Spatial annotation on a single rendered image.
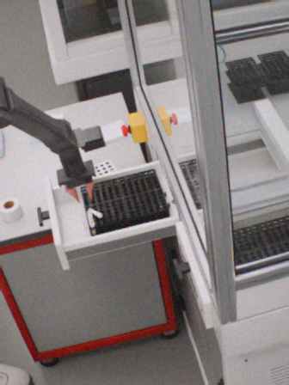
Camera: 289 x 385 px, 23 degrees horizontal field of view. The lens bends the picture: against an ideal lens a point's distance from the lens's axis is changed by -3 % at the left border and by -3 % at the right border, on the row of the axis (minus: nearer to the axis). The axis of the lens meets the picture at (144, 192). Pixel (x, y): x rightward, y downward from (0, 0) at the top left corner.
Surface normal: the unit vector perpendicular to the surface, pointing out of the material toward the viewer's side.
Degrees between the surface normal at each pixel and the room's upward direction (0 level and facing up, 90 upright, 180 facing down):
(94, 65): 90
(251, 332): 90
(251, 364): 90
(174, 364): 0
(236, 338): 90
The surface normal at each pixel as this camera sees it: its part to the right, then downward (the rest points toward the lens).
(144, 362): -0.14, -0.73
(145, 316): 0.21, 0.64
